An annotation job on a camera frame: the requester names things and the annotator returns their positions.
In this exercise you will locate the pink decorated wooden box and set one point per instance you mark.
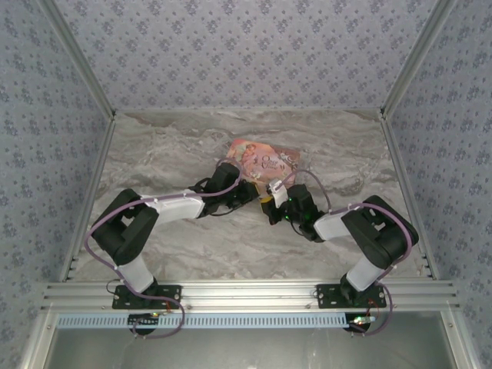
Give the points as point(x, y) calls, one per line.
point(265, 157)

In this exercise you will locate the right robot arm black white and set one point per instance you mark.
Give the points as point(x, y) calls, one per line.
point(384, 238)

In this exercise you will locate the small circuit board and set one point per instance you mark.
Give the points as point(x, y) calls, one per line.
point(363, 319)
point(150, 315)

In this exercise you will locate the grey sheet metal panel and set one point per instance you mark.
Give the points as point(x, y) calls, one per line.
point(246, 350)

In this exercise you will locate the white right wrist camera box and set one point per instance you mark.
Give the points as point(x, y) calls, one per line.
point(276, 188)

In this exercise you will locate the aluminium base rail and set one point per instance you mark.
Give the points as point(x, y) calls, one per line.
point(246, 294)

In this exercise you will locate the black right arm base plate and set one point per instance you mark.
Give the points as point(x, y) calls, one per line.
point(326, 301)

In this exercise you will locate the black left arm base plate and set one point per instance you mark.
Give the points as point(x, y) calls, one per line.
point(167, 303)

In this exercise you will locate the aluminium frame post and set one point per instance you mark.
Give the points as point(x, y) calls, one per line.
point(413, 57)
point(81, 57)

